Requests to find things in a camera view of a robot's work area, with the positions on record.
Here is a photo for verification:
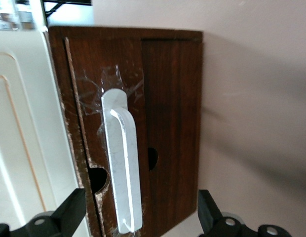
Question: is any white cabinet with brown frame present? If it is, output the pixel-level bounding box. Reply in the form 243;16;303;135
0;26;204;237

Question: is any clear adhesive tape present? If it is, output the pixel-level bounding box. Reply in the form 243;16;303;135
76;63;147;117

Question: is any white drawer handle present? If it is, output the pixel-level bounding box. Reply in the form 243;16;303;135
100;88;144;235

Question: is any black wire shelf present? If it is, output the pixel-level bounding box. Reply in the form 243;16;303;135
42;0;93;18

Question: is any brown drawer with handle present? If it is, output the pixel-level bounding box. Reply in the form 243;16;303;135
63;36;147;237

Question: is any plain brown drawer front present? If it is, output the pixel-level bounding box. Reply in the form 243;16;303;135
140;38;202;224

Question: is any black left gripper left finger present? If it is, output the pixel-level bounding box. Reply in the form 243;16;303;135
0;188;88;237

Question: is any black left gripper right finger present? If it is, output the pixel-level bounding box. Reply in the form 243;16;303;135
197;189;306;237

